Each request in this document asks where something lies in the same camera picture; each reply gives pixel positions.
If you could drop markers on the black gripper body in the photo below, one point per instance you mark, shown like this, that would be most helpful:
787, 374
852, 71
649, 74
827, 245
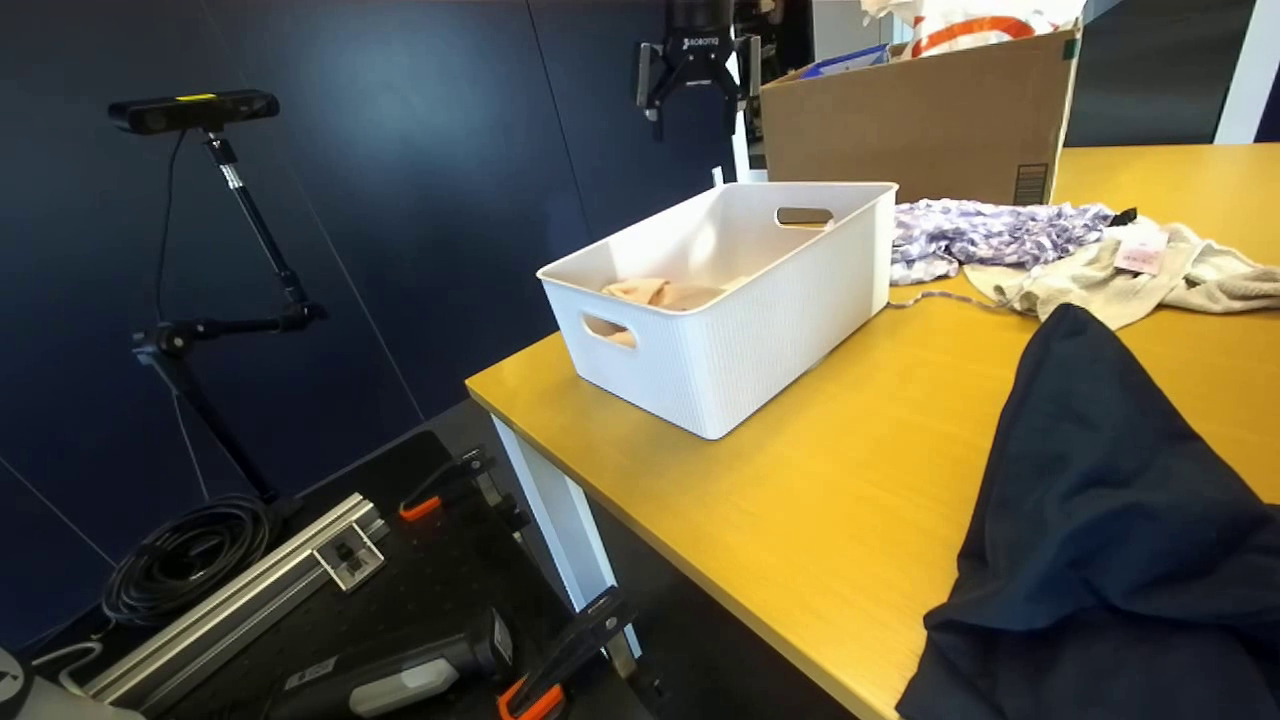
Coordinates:
700, 34

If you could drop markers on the peach shirt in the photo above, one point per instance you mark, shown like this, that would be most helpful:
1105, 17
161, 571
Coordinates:
667, 294

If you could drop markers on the navy blue shirt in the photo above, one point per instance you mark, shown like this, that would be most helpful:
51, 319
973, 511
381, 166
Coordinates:
1121, 535

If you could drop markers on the brown cardboard box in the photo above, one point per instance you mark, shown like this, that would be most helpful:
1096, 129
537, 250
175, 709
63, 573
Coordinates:
920, 127

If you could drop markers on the white orange plastic bag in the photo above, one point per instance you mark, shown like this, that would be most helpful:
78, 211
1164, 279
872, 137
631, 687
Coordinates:
973, 20

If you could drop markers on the white plastic storage bin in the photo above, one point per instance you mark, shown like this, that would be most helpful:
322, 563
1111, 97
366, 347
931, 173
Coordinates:
744, 334

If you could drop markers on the purple floral cloth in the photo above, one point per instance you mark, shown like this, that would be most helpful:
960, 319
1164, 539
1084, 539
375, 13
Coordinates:
985, 235

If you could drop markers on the beige cloth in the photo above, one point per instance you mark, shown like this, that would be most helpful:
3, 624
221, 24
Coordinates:
1082, 284

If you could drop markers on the black orange bar clamp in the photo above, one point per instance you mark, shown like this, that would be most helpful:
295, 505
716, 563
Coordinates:
566, 655
463, 480

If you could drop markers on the white table leg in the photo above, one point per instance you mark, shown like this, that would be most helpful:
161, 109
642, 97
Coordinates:
562, 535

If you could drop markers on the black tool with grey grip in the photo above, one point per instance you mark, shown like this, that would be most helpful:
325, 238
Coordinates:
400, 682

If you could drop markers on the aluminium extrusion bar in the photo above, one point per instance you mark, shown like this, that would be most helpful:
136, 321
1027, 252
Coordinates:
227, 612

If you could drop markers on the white rounded device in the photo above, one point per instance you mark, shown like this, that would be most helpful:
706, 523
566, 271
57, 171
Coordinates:
54, 700

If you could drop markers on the black articulated camera stand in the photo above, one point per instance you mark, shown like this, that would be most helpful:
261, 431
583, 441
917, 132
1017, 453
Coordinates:
251, 212

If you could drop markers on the black stereo camera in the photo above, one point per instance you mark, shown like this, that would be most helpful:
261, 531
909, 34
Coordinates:
192, 109

